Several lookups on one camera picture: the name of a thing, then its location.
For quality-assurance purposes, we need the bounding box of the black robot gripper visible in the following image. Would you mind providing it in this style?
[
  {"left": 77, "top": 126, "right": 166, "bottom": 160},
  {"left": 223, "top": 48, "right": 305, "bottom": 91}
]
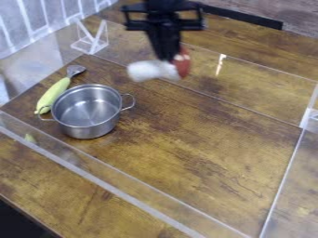
[{"left": 120, "top": 0, "right": 204, "bottom": 60}]

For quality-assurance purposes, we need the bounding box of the red and white plush mushroom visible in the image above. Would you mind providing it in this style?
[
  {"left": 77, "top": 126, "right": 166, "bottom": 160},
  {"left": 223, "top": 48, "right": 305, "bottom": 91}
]
[{"left": 126, "top": 47, "right": 190, "bottom": 82}]

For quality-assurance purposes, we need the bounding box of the silver metal pot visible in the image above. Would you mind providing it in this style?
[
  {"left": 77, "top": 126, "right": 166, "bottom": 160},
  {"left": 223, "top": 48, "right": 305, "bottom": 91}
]
[{"left": 39, "top": 84, "right": 134, "bottom": 139}]

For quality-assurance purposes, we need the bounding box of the black bar on table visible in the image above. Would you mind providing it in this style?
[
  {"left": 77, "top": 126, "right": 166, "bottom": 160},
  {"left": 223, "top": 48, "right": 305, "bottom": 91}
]
[{"left": 202, "top": 4, "right": 283, "bottom": 30}]

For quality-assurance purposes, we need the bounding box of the clear acrylic triangular stand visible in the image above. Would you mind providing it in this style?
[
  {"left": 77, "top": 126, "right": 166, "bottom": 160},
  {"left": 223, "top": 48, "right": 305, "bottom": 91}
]
[{"left": 70, "top": 20, "right": 109, "bottom": 55}]

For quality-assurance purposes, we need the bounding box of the yellow handled metal spatula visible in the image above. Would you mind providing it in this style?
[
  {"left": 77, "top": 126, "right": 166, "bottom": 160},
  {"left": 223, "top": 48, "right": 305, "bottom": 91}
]
[{"left": 33, "top": 65, "right": 85, "bottom": 114}]

